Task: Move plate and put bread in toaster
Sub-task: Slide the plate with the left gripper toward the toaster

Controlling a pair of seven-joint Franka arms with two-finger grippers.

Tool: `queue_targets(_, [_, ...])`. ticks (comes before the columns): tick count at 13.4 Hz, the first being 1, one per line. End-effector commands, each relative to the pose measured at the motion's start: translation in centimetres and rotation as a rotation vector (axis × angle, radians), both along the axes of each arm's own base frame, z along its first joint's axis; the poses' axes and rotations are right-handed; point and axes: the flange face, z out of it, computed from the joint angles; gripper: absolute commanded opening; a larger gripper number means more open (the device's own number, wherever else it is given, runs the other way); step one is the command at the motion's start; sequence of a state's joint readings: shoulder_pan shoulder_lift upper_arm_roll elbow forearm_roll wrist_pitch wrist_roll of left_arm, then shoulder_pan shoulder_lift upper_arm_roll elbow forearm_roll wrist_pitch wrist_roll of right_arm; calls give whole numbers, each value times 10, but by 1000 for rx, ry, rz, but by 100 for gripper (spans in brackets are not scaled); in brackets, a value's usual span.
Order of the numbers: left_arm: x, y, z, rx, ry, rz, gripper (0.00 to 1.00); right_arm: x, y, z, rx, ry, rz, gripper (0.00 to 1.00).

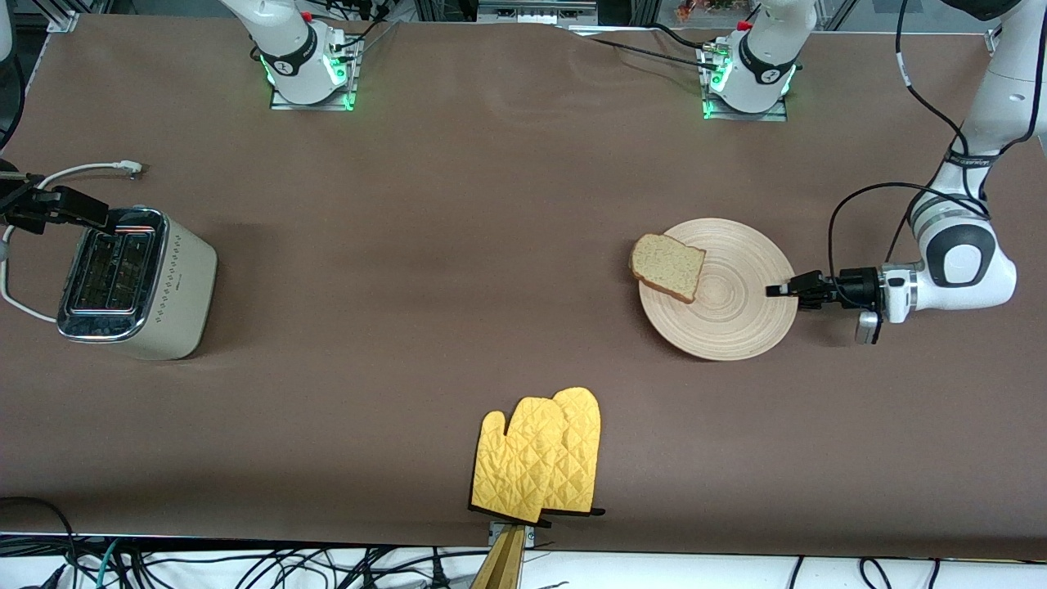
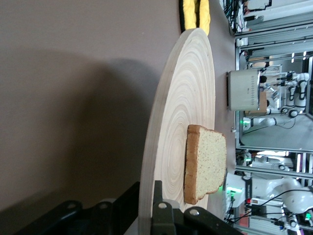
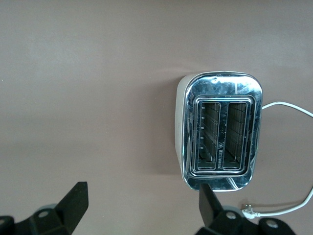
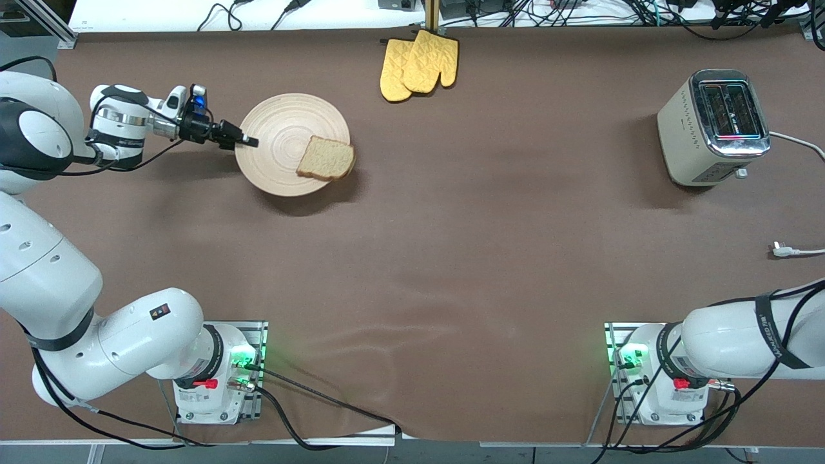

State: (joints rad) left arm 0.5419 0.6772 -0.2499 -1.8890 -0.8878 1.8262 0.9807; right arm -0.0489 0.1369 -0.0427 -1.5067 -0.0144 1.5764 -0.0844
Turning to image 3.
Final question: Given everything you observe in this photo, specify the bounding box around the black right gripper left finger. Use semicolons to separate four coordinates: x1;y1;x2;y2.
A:
0;181;89;235

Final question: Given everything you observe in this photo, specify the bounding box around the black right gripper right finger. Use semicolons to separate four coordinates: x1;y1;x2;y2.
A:
198;183;297;235

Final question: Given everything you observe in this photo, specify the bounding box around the cream and chrome toaster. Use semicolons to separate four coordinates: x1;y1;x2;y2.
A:
176;71;264;193

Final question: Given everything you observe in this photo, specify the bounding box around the white toaster power cable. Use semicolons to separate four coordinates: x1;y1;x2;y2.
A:
238;101;313;220

